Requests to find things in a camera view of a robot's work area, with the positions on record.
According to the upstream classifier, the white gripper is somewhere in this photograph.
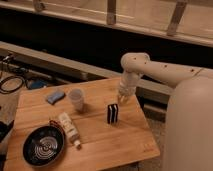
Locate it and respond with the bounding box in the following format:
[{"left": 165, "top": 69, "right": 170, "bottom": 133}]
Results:
[{"left": 117, "top": 71, "right": 142, "bottom": 104}]

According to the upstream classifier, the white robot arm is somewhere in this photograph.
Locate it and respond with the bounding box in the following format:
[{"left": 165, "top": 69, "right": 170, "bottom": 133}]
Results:
[{"left": 118, "top": 53, "right": 213, "bottom": 171}]

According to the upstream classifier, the black and white eraser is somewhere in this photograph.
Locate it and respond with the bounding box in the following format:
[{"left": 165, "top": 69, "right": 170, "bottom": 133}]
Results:
[{"left": 107, "top": 104, "right": 118, "bottom": 124}]

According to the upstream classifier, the wooden cutting board table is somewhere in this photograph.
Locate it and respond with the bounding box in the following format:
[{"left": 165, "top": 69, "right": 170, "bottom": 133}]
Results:
[{"left": 4, "top": 78, "right": 160, "bottom": 171}]

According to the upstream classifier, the translucent plastic cup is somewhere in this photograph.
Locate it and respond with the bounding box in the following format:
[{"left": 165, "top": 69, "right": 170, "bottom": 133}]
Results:
[{"left": 68, "top": 89, "right": 84, "bottom": 111}]

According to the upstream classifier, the white tube with cap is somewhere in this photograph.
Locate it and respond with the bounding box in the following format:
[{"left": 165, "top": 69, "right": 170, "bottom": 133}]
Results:
[{"left": 58, "top": 113, "right": 81, "bottom": 149}]

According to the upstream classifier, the blue sponge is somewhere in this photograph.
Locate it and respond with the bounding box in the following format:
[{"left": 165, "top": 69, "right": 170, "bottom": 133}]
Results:
[{"left": 46, "top": 91, "right": 65, "bottom": 105}]

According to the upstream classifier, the blue box on floor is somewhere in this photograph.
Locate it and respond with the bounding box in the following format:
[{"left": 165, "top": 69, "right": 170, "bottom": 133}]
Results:
[{"left": 29, "top": 80, "right": 47, "bottom": 90}]

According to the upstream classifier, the black pan with spiral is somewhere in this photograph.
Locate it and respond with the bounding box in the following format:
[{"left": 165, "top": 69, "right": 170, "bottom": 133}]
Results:
[{"left": 22, "top": 120, "right": 65, "bottom": 167}]

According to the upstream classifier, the black cable loop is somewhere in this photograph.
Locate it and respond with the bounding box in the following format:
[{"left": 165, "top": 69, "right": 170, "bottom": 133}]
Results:
[{"left": 0, "top": 74, "right": 27, "bottom": 95}]

